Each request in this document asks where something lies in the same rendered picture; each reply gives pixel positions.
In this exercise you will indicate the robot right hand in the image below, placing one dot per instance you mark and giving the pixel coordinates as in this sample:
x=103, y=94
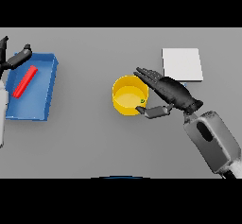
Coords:
x=171, y=90

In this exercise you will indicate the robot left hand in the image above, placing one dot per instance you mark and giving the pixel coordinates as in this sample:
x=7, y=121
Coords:
x=17, y=58

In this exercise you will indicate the red beaker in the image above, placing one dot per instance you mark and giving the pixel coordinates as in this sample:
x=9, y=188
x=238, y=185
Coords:
x=25, y=81

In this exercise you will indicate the pale square scale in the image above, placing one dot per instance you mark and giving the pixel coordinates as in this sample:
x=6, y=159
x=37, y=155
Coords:
x=182, y=64

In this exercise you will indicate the green nut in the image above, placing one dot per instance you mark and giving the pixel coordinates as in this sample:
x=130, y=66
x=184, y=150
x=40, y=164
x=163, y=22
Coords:
x=142, y=101

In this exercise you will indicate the yellow bowl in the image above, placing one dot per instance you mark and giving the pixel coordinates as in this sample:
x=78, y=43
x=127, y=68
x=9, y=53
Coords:
x=129, y=95

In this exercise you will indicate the blue tray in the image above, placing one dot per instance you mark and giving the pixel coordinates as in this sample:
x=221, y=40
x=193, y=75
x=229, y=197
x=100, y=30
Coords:
x=33, y=87

